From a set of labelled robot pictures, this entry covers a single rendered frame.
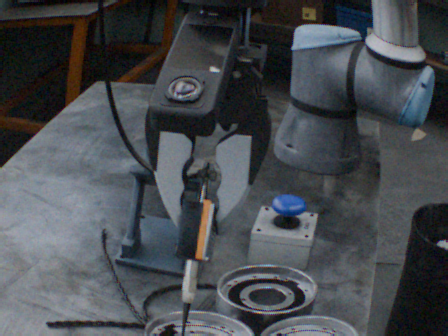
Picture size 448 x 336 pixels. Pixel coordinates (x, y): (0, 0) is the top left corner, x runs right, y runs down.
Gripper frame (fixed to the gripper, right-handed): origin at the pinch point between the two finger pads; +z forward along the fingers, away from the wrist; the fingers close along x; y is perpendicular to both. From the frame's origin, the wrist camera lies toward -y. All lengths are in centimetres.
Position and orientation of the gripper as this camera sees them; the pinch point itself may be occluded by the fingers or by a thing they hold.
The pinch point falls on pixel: (199, 220)
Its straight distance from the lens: 61.7
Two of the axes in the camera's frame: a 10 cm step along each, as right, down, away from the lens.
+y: 1.5, -3.7, 9.2
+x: -9.8, -1.4, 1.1
